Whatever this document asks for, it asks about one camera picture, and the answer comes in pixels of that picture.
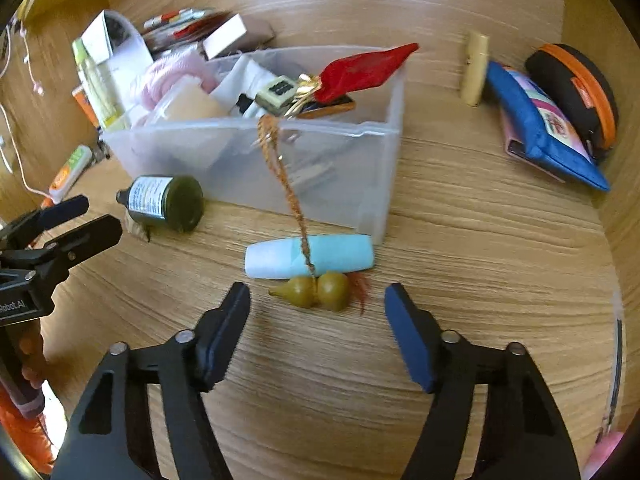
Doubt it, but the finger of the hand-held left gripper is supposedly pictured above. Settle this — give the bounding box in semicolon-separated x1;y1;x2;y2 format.
0;195;91;251
44;214;123;281

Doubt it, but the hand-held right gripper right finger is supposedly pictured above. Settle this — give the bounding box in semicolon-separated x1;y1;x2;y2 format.
384;282;581;480

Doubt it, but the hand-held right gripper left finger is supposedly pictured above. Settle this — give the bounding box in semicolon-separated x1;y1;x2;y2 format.
50;281;252;480

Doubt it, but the olive gourd pendant with cord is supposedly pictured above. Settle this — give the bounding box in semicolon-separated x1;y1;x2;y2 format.
257;114;375;317

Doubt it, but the clear plastic storage box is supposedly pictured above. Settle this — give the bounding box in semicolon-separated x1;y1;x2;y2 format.
100;46;406;246

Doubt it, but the white drawstring cloth pouch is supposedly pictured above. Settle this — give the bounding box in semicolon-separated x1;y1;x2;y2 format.
215;55;281;107

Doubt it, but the person's left forearm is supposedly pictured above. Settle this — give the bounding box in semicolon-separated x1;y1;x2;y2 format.
0;390;56;473

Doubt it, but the person's left hand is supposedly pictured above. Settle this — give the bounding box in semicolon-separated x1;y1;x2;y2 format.
20;340;46;391

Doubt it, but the orange white tube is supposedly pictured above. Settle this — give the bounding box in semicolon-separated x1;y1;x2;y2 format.
49;145;93;201

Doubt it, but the dark green glass bottle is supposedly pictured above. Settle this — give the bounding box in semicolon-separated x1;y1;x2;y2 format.
116;175;205;233

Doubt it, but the wooden desk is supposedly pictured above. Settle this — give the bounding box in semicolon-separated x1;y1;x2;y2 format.
0;0;640;480

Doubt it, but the light blue and white tube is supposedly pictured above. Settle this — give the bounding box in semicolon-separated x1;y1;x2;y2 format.
244;233;375;280

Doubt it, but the orange packet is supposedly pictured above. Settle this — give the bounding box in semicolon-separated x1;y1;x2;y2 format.
71;85;101;128

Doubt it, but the clear packaging with yellow items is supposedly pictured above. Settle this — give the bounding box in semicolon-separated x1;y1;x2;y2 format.
71;9;153;131

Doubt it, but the pink knitted item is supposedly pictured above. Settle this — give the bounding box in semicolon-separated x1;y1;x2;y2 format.
130;55;218;111

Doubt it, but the pink notebook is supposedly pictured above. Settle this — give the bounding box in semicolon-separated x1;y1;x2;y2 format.
502;105;571;183

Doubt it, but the stack of booklets and papers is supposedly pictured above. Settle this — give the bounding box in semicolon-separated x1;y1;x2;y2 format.
142;7;231;53

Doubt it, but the beige tally counter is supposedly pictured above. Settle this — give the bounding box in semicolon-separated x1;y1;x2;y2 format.
254;75;296;116

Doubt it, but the pink plastic object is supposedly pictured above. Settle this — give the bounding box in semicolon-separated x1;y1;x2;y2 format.
582;432;623;480

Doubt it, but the dark flat item brown rim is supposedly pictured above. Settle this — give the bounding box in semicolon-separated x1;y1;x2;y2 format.
300;97;358;120

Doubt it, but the gold foil ornament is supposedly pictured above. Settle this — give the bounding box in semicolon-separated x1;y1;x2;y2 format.
285;74;323;118

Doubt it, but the white cardboard box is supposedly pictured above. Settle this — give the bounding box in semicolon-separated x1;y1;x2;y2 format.
202;12;276;61

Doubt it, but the blue fabric pencil pouch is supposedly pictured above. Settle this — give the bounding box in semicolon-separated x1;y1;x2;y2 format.
486;60;612;192

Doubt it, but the red fabric chili ornament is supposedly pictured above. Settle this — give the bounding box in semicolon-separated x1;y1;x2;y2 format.
314;42;420;105

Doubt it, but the yellow cream tube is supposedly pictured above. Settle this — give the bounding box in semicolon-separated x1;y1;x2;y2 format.
460;30;491;107

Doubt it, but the black case with orange trim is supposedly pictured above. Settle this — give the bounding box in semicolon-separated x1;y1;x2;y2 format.
525;43;620;163

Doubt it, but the white cable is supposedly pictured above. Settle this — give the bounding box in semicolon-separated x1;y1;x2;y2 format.
0;105;56;197

